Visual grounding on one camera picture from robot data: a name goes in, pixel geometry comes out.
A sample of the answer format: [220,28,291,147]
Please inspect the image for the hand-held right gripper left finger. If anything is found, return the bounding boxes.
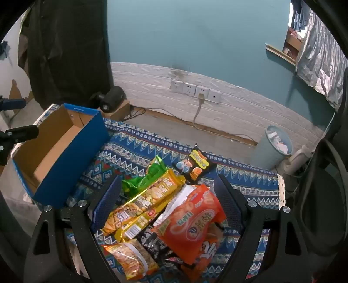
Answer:
[23,174,123,283]

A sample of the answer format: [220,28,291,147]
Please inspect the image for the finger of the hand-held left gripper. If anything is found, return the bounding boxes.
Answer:
[0,125,39,146]
[0,95,27,111]

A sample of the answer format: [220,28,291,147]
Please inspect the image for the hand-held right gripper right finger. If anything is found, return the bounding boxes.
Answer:
[213,174,310,283]

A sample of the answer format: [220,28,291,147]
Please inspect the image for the yellow snack packet red label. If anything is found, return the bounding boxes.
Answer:
[114,203,167,243]

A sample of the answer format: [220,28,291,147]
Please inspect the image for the large orange snack bag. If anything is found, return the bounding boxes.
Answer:
[150,184,227,283]

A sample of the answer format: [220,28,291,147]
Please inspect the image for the long yellow snack packet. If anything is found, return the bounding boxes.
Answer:
[100,168,186,237]

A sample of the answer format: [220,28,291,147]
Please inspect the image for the green snack packet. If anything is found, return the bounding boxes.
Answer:
[121,155,169,202]

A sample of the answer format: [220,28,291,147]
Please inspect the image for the silver orange snack packet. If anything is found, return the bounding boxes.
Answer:
[154,185,202,226]

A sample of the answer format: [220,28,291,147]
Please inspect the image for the blue cardboard box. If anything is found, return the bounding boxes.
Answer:
[11,103,111,209]

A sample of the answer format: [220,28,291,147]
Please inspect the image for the small black snack packet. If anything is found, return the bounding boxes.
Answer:
[172,148,217,183]

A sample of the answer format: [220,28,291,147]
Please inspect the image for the orange yellow snack packet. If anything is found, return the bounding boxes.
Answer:
[102,239,159,281]

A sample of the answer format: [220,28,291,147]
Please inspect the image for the light blue trash bin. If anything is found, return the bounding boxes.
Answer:
[249,125,293,170]

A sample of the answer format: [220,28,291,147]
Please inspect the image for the black white snack packet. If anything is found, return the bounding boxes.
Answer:
[137,226,191,268]

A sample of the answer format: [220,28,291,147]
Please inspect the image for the blue patterned blanket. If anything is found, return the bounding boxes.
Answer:
[11,105,284,283]

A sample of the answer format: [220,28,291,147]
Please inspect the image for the dark hanging cloth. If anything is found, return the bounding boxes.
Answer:
[18,0,115,109]

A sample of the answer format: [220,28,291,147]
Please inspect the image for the white plastic appliance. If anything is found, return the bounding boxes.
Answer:
[276,145,313,177]

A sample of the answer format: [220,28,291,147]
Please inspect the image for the small brown cardboard box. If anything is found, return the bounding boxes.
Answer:
[102,99,131,121]

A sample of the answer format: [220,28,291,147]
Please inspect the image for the black cylindrical device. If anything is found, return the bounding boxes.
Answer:
[90,86,126,113]

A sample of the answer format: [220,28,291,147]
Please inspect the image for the wooden board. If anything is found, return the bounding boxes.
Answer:
[265,43,297,67]

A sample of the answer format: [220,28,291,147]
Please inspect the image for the silver foil curtain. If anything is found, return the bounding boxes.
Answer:
[296,11,348,112]

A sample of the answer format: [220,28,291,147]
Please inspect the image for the blue hanging clothes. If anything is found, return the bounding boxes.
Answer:
[292,0,313,33]

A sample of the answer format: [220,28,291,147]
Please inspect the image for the grey plug cable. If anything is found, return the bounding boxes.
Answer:
[192,93,205,127]

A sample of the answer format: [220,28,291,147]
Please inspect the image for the black cable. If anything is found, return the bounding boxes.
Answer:
[124,106,196,128]

